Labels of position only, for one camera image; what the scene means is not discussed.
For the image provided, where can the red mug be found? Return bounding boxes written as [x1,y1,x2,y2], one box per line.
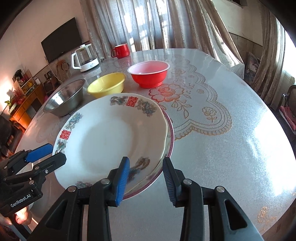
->
[110,43,130,59]

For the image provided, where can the black flat television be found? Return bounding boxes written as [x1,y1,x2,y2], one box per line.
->
[41,18,83,63]

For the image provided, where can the person's left hand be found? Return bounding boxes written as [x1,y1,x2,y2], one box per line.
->
[0,207,33,226]

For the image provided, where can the stainless steel bowl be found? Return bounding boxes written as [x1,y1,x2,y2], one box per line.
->
[43,79,85,117]

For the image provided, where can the narrow beige curtain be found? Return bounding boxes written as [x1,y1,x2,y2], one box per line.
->
[251,5,292,109]

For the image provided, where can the floral lace table cover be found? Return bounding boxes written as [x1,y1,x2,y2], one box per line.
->
[16,48,296,241]

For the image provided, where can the red plastic bowl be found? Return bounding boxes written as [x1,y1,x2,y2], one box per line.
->
[127,61,170,89]

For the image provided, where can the wooden cabinet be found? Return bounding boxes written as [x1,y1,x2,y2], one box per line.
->
[5,70,47,135]

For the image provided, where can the white glass kettle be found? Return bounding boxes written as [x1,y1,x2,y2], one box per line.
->
[71,44,100,72]

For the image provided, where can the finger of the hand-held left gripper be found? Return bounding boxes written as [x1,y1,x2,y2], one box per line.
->
[0,143,54,175]
[3,153,67,184]

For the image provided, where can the white floral plate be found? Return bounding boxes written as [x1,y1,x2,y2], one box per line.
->
[52,93,169,189]

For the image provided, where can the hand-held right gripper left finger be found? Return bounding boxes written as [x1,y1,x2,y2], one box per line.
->
[28,157,131,241]

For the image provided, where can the dark chair with pink cushion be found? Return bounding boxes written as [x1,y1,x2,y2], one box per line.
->
[277,85,296,135]

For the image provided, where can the wide beige curtain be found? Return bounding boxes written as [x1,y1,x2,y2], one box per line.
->
[80,0,245,79]

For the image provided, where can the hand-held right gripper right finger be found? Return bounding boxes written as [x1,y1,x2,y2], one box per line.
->
[162,157,264,241]

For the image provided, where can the yellow plastic bowl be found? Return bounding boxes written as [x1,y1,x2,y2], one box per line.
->
[87,72,126,99]

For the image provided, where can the purple rimmed plate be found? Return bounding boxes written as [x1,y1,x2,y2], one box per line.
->
[122,109,175,201]

